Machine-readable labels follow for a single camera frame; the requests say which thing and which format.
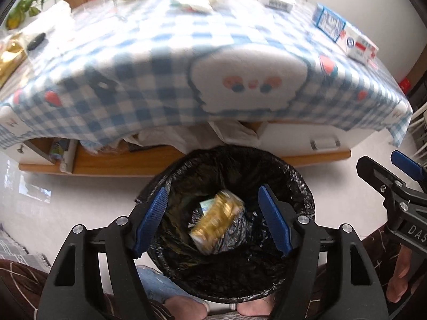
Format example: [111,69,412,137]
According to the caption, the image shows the white plastic bag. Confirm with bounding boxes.
[18,0,74,42]

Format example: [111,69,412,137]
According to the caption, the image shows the person's foot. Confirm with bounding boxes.
[239,303,271,320]
[163,296,208,320]

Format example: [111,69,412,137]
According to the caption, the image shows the grey woven rug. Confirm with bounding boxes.
[0,231,51,271]

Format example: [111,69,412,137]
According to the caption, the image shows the black remote control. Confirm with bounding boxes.
[27,33,46,51]

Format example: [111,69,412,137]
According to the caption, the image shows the gold gift bag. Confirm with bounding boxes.
[0,38,29,88]

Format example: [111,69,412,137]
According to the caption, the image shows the green pothos plant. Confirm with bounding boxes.
[6,0,61,30]

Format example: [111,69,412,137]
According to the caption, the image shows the dark patterned cloth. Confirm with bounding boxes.
[0,259,51,320]

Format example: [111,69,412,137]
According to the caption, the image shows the person's right foot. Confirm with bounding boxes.
[239,303,271,320]

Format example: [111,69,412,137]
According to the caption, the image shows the person's left foot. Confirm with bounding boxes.
[163,296,208,320]

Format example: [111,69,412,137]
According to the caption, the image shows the white wooden coffee table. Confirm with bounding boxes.
[18,120,352,175]

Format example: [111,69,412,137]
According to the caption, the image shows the person's right hand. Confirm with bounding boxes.
[387,242,427,304]

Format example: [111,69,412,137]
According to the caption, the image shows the blue white milk carton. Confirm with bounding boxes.
[313,3,380,63]

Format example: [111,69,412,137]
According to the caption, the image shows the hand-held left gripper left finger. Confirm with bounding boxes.
[38,187,167,320]

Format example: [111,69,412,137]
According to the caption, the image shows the gold foil packet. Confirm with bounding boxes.
[190,190,246,252]

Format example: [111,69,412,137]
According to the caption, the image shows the person's jeans leg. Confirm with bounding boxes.
[137,266,202,305]

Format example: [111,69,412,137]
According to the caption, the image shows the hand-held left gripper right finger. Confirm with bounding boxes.
[258,184,389,320]

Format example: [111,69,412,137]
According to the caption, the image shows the blue checkered printed tablecloth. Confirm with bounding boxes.
[0,0,414,148]

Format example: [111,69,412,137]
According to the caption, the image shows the open table drawer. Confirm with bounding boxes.
[19,138,79,174]

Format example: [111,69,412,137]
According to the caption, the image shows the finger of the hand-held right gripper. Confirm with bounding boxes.
[356,155,406,201]
[391,151,427,194]

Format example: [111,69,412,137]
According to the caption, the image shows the bin with black liner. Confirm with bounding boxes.
[135,145,316,304]

